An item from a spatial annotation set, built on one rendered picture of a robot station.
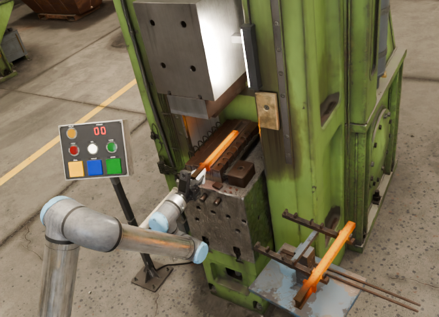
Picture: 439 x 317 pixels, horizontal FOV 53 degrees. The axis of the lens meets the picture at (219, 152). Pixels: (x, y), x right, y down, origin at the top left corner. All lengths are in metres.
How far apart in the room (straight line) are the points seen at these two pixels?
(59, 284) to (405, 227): 2.22
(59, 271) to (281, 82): 1.06
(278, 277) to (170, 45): 1.07
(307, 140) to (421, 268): 1.32
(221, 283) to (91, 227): 1.36
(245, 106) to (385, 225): 1.31
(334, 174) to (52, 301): 1.53
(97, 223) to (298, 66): 0.92
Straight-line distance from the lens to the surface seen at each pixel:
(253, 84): 1.78
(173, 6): 1.69
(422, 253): 2.98
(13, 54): 7.28
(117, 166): 2.20
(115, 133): 2.19
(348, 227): 1.79
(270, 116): 1.84
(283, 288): 1.94
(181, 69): 1.80
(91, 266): 3.23
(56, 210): 1.49
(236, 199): 1.98
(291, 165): 1.98
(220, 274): 2.64
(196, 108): 1.86
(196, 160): 2.11
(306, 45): 1.66
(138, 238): 1.53
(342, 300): 1.91
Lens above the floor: 2.22
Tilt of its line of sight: 35 degrees down
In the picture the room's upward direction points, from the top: 12 degrees counter-clockwise
